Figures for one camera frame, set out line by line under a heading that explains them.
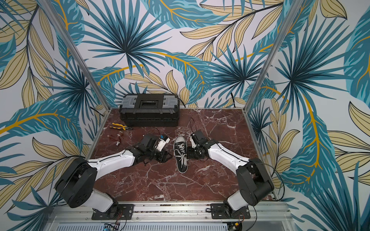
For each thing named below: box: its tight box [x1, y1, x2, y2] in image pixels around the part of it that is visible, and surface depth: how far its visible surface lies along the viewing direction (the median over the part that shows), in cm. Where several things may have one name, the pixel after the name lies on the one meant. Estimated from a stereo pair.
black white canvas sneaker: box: [173, 135, 189, 174], surface depth 92 cm
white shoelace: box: [173, 142, 190, 168], surface depth 92 cm
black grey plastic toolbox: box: [119, 93, 180, 128], surface depth 100 cm
